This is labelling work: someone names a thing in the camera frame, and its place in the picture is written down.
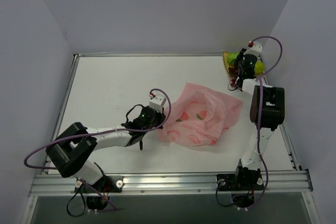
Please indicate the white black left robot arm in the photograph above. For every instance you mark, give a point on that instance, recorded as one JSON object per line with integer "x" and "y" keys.
{"x": 71, "y": 157}

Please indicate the pink plastic bag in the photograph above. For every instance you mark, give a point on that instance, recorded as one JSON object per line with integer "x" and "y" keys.
{"x": 200, "y": 116}

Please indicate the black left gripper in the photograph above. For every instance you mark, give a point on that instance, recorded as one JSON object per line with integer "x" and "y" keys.
{"x": 158, "y": 120}

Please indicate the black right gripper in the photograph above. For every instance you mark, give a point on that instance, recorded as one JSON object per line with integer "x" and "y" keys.
{"x": 238, "y": 57}

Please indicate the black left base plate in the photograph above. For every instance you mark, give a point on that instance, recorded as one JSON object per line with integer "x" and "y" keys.
{"x": 102, "y": 183}

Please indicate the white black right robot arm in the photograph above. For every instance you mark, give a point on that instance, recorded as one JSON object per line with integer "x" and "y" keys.
{"x": 267, "y": 110}

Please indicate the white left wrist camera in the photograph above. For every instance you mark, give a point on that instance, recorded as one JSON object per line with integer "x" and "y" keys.
{"x": 157, "y": 102}

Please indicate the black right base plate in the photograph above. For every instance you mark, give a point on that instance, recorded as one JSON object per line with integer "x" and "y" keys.
{"x": 233, "y": 182}

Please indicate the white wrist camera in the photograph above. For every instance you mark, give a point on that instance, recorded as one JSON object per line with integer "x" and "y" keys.
{"x": 255, "y": 48}
{"x": 157, "y": 102}

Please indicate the green fake pear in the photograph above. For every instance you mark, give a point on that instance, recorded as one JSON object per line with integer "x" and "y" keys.
{"x": 259, "y": 68}

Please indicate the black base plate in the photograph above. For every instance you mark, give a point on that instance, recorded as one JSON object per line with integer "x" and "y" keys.
{"x": 233, "y": 182}
{"x": 102, "y": 183}

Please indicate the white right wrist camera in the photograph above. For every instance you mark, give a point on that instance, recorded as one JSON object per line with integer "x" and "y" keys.
{"x": 255, "y": 48}

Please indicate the red fake grape bunch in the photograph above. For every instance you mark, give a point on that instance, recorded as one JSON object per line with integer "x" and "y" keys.
{"x": 233, "y": 75}

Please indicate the aluminium front rail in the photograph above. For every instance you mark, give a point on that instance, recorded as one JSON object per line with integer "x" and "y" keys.
{"x": 170, "y": 183}

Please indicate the yellow woven mat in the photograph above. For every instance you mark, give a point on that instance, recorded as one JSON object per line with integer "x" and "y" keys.
{"x": 226, "y": 65}

